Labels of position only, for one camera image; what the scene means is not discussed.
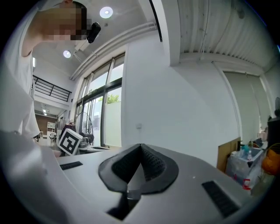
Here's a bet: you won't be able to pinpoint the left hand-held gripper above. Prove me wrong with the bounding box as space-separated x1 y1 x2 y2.
58 128 84 156

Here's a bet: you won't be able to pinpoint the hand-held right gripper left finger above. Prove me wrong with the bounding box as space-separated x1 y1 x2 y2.
98 143 142 193

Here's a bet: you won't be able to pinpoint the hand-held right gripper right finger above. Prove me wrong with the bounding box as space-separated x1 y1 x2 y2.
140 143 179 195

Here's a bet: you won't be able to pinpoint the black balcony railing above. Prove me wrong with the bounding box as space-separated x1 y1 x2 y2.
32 75 73 102

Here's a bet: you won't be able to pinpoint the brown cardboard sheet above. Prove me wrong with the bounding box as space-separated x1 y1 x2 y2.
217 137 242 174

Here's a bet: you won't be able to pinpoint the person's white shirt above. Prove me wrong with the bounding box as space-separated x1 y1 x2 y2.
0 0 41 140

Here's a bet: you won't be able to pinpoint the clear plastic bag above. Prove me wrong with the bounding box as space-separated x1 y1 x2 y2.
225 147 264 189

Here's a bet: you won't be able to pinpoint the white ceiling pipes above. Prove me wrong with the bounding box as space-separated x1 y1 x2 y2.
69 21 158 81

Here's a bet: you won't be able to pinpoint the white roller blind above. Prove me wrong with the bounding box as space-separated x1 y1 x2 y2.
222 70 272 145

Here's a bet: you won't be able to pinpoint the orange net bag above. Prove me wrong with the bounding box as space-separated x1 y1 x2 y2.
261 143 280 176

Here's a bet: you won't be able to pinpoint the black cabinet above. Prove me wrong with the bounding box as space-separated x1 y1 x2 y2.
267 117 280 149

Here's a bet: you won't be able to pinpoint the person's head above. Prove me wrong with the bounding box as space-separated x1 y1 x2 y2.
29 0 92 42

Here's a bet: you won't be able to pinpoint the standing wire fan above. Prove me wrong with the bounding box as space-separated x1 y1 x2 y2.
74 112 95 146

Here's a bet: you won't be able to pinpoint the tall glass window wall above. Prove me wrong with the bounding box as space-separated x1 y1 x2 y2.
74 52 126 147

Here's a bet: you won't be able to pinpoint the black head-worn camera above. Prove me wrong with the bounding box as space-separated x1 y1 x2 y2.
87 21 102 44

